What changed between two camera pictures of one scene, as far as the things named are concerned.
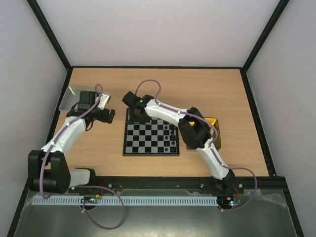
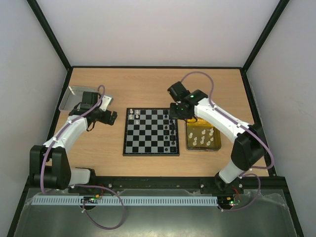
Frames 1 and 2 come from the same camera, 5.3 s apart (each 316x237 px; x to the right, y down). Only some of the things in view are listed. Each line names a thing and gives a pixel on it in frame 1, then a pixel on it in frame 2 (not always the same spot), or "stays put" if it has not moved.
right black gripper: (138, 115) -> (173, 115)
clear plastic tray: (72, 97) stays put
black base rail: (178, 182) stays put
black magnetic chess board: (158, 138) stays put
